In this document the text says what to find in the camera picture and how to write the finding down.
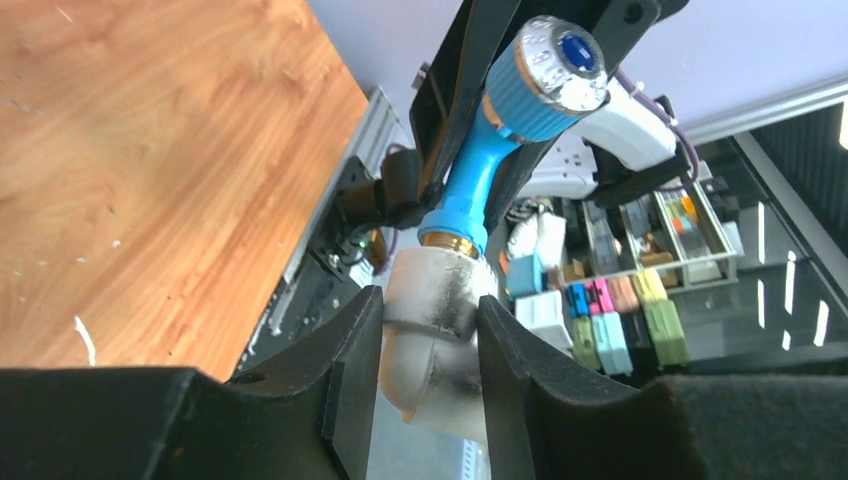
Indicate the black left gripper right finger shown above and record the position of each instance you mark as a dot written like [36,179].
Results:
[548,417]

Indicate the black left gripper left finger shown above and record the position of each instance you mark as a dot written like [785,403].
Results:
[305,413]

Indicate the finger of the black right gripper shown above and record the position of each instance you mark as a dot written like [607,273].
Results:
[616,25]
[442,109]

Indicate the blue water faucet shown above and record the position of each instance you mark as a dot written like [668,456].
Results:
[551,75]

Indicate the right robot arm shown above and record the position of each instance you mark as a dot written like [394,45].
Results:
[636,152]

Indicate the aluminium frame rail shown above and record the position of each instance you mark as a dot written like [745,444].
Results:
[379,127]

